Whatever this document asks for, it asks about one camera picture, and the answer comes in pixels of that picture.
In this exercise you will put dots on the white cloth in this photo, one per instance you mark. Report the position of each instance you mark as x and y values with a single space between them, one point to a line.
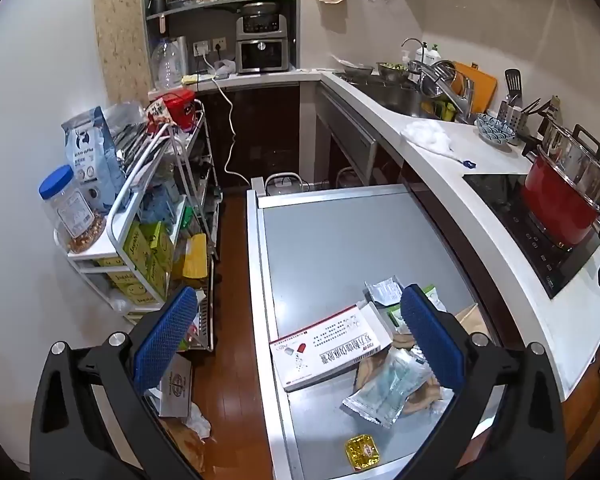
425 132

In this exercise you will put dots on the grey wall shelf unit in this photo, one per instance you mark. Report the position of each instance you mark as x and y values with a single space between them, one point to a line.
220 2

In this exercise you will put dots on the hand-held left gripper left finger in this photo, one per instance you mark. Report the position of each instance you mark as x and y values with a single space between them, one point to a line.
165 340

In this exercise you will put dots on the large clear water bottle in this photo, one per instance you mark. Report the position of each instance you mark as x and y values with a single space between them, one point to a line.
167 65

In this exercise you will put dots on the white metal storage rack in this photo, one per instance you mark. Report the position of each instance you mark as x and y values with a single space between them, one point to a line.
115 220

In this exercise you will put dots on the small green sachet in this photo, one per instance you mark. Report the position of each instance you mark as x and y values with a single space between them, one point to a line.
395 317

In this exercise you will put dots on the glass pot lid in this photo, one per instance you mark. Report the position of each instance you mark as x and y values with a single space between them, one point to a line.
437 77

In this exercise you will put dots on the wall socket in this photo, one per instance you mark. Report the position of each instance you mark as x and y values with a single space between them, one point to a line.
201 48
219 43

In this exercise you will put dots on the steel bowl with greens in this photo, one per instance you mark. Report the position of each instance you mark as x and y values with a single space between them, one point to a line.
392 72

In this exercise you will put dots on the yellow plastic bag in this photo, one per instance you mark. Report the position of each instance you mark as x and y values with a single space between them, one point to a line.
195 260

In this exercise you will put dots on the small blue clip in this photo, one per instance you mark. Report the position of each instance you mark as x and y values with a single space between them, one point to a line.
468 163

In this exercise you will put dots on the plastic jar with blue lid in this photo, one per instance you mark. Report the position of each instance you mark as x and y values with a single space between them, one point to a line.
70 210

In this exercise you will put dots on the white soap bottle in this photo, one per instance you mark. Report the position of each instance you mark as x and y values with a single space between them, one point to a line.
435 52
421 55

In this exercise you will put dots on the chrome kitchen faucet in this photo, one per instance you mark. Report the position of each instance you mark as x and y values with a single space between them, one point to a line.
452 95

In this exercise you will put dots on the red cooking pot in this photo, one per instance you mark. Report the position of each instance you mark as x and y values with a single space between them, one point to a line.
555 205

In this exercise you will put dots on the white pump dispenser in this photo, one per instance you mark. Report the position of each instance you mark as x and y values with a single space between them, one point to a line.
405 60

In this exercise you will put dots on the white plastic bag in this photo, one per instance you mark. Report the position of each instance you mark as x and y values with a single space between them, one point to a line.
226 67

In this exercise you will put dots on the white and red medicine box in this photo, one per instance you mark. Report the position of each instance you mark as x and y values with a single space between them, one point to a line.
325 350

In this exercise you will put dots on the grey printed paper bag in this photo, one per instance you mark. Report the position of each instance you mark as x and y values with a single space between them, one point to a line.
176 385

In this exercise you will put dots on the brown paper bag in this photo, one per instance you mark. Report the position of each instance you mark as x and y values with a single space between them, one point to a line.
472 322

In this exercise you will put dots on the blue coffee bag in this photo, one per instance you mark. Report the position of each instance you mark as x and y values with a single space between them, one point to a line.
92 155

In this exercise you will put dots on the red plastic container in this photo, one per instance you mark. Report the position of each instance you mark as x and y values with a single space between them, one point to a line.
180 107

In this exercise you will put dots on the stack of yellow boxes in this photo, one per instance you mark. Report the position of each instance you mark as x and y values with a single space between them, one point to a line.
140 255

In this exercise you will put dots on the small gold foil packet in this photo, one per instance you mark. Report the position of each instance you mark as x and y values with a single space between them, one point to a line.
362 452

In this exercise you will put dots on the black induction cooktop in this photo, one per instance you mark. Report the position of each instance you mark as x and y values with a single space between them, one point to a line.
500 200

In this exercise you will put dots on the clear plastic sachet packet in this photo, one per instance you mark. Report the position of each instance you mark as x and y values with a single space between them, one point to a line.
385 390

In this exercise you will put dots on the stainless steel sink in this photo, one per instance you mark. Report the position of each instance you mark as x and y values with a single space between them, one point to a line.
390 95

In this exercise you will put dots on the blue patterned bowl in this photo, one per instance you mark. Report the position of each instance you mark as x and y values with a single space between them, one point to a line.
495 130

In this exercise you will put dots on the steel utensil holder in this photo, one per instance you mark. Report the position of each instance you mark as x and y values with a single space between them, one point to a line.
512 117

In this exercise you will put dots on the green and white packet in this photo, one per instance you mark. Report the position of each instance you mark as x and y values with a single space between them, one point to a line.
430 289

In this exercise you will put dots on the black slotted spatula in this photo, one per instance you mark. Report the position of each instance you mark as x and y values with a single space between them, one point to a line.
512 82

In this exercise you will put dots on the grey air fryer oven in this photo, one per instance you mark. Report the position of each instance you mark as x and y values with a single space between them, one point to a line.
260 55

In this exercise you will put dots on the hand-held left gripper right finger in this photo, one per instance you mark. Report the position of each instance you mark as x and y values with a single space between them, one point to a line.
430 340

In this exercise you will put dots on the small silver sachet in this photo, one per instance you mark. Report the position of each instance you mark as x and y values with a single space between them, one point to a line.
384 291

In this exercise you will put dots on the orange cutting board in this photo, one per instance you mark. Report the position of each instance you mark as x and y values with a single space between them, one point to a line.
482 90

